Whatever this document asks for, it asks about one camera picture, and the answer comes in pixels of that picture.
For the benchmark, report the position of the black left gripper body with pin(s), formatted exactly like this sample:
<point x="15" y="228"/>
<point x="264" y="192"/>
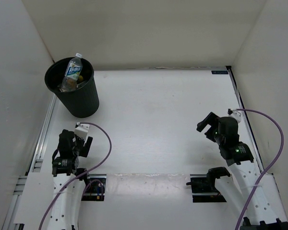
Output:
<point x="79" y="142"/>

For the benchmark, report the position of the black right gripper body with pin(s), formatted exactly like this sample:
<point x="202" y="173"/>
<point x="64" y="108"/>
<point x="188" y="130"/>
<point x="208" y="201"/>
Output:
<point x="219" y="137"/>

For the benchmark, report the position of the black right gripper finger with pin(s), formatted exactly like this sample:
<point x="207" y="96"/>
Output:
<point x="211" y="120"/>
<point x="211" y="134"/>

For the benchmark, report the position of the clear bottle blue label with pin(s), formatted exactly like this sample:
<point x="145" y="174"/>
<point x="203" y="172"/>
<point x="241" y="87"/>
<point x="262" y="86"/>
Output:
<point x="72" y="73"/>

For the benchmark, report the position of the clear bottle yellow cap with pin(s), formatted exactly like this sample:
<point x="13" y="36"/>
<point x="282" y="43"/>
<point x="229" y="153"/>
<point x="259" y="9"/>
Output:
<point x="80" y="80"/>

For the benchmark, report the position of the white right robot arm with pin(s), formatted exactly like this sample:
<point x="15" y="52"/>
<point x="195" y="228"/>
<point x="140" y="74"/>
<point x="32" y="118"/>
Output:
<point x="239" y="181"/>

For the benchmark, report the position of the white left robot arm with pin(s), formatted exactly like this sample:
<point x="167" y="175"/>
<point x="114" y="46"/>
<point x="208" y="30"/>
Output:
<point x="68" y="179"/>

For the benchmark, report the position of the black plastic bin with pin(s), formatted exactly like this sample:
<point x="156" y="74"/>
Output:
<point x="82" y="102"/>

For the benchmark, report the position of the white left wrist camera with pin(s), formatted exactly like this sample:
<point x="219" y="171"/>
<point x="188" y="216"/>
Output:
<point x="81" y="130"/>

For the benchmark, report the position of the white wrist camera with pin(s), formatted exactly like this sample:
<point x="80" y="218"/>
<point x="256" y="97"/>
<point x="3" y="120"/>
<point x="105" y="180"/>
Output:
<point x="235" y="114"/>
<point x="81" y="130"/>

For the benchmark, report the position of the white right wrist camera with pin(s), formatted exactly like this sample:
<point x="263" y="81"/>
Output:
<point x="235" y="114"/>

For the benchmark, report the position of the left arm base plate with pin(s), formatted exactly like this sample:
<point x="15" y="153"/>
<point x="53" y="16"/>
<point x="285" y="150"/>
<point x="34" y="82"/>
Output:
<point x="95" y="188"/>

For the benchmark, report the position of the aluminium frame rail left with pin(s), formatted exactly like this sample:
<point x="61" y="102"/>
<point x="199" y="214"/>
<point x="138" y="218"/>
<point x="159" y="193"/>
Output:
<point x="35" y="166"/>

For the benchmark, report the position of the aluminium frame rail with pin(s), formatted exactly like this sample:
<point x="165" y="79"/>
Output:
<point x="244" y="115"/>
<point x="35" y="166"/>

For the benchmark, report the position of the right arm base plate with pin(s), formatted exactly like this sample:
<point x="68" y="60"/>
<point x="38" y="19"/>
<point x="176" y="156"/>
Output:
<point x="202" y="192"/>

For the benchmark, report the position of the aluminium frame rail right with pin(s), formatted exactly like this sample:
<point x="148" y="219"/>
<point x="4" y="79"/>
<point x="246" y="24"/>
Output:
<point x="244" y="115"/>

